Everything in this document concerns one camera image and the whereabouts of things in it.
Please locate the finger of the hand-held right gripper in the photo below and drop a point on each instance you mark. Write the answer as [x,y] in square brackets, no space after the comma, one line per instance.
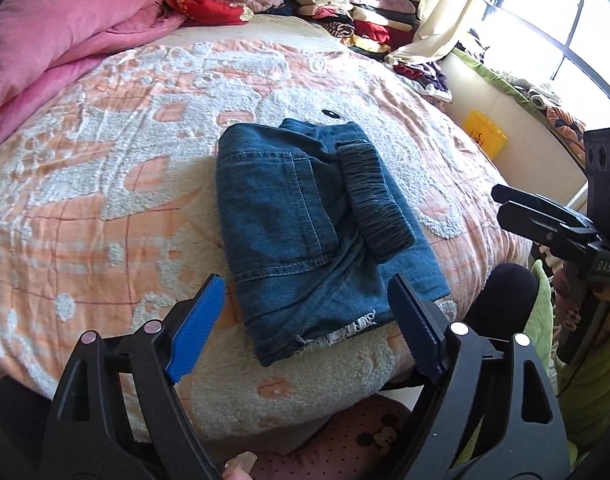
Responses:
[535,204]
[540,230]

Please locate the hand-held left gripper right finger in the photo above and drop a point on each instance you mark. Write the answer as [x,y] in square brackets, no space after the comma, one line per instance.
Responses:
[419,332]

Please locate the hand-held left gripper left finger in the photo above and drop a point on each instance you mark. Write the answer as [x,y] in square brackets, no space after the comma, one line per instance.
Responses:
[195,330]

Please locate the blue denim pants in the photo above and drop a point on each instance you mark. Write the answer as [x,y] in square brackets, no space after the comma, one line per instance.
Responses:
[275,210]

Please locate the person's left hand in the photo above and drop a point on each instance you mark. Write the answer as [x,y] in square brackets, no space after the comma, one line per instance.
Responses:
[240,466]

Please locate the person's right leg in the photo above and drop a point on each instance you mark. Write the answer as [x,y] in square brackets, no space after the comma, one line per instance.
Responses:
[505,295]

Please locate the person's leg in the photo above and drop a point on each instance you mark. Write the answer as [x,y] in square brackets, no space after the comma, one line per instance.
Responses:
[20,415]
[505,295]

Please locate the green-edged cloth on sill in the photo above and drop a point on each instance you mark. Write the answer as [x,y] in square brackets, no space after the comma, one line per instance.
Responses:
[500,85]

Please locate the pink dotted cartoon-print cloth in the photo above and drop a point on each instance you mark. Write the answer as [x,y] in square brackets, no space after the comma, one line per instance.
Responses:
[345,435]

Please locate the peach printed blanket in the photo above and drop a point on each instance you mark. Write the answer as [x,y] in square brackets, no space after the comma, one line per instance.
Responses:
[110,210]

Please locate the pile of dark purple clothes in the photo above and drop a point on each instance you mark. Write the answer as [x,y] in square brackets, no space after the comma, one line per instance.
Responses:
[425,77]

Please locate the light green fleece cloth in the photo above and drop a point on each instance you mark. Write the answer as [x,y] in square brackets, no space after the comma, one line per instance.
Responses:
[590,400]

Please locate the window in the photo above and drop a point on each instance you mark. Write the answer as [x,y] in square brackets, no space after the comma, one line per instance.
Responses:
[540,10]

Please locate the person's left leg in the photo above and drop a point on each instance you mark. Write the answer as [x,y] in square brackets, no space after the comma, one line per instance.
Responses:
[20,415]

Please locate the cream curtain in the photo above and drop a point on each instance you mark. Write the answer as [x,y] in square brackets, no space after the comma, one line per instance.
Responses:
[445,5]

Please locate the pile of folded clothes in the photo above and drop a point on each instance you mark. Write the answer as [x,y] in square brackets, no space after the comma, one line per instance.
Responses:
[355,10]

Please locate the pink quilt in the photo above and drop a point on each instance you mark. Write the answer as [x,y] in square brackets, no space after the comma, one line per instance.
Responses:
[50,30]

